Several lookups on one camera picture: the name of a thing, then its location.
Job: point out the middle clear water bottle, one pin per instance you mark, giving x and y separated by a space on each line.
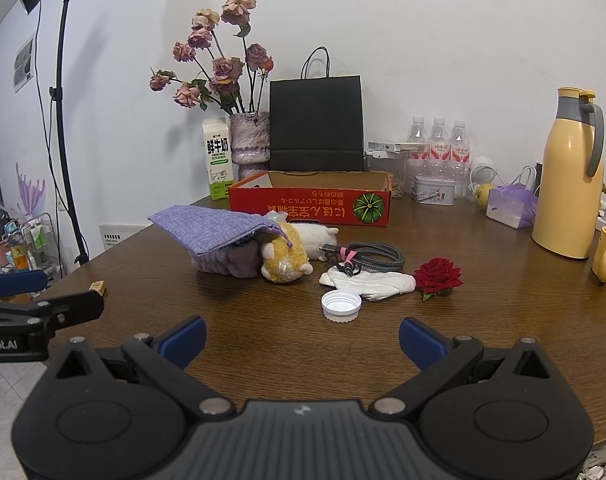
440 149

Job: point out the white green milk carton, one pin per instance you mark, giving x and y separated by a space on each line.
217 150

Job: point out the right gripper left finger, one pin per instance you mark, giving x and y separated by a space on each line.
160 362

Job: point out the red orange cardboard box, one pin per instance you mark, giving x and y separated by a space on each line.
345 198

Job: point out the white wall socket panel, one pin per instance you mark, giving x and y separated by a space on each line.
113 234

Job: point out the right clear water bottle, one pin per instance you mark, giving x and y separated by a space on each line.
460 151

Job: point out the black paper shopping bag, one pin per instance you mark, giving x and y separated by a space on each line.
316 123

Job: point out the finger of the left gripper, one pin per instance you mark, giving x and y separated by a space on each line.
54 313
22 282

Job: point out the clear plastic food container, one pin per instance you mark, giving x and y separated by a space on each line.
391 163

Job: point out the white plastic bottle cap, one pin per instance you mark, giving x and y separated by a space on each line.
340 307

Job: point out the clear water bottle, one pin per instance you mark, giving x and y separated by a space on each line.
416 164
460 151
440 149

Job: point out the dried pink rose bouquet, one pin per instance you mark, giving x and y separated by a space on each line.
234 83

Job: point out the fluffy lilac headband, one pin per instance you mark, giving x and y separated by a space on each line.
238 261

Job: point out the white cloth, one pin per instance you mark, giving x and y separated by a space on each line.
371 286

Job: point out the small white desk fan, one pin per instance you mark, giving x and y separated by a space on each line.
482 170

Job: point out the orange white plush hamster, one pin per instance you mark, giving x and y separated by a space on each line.
289 256

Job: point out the yellow green pear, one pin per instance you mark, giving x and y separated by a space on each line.
481 194

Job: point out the purple gift bag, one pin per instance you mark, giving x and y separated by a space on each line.
514 204

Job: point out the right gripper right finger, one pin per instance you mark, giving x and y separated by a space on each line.
444 363

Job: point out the yellow thermos jug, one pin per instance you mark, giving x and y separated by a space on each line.
572 176

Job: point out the wire storage rack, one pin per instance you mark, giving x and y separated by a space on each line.
31 245

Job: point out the purple woven drawstring pouch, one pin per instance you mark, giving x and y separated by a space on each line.
202 230

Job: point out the left clear water bottle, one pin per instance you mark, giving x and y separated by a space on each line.
416 164

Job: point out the white floral tin box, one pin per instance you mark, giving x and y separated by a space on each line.
433 191

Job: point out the small wooden block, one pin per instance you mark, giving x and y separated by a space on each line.
98 286

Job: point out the red artificial rose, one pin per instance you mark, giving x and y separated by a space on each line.
437 278

